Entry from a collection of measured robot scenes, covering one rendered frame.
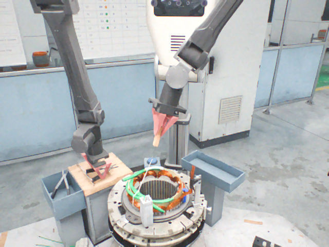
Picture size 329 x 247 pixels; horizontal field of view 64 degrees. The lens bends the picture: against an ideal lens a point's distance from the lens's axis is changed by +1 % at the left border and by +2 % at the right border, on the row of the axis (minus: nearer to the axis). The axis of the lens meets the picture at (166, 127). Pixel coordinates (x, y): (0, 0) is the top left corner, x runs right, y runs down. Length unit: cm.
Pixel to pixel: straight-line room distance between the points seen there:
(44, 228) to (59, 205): 34
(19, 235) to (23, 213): 136
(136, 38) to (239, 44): 114
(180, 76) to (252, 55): 269
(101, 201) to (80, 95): 44
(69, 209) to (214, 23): 78
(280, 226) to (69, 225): 89
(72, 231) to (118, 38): 222
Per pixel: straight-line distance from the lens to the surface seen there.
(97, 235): 119
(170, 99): 72
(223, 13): 69
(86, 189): 102
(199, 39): 71
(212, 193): 114
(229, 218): 131
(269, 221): 135
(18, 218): 269
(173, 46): 111
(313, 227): 261
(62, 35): 78
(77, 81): 84
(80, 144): 89
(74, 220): 112
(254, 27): 325
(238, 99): 335
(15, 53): 288
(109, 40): 295
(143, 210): 76
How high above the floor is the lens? 168
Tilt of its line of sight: 26 degrees down
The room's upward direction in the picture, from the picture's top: straight up
